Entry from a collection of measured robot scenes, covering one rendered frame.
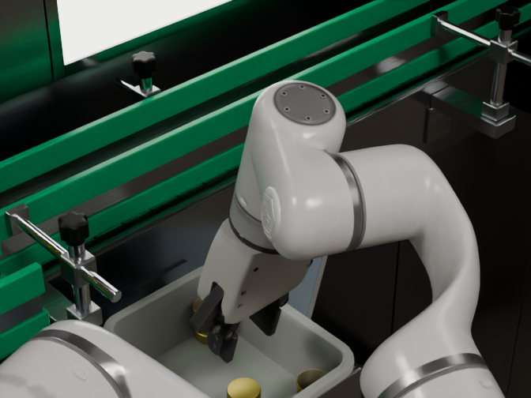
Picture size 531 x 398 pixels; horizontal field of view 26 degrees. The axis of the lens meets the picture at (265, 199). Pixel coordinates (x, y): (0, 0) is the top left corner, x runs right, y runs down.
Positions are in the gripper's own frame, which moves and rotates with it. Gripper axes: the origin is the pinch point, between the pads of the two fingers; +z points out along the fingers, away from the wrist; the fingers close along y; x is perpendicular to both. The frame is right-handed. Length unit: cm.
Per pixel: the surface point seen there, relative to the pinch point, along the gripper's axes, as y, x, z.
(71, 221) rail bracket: 10.3, -14.1, -8.1
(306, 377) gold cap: -6.4, 4.7, 8.1
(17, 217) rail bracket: 10.2, -22.5, -0.8
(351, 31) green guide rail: -46, -30, 3
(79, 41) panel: -10.3, -40.7, -1.8
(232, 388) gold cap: 0.8, 1.2, 8.1
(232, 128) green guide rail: -18.8, -22.6, 1.5
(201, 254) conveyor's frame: -12.0, -17.5, 14.2
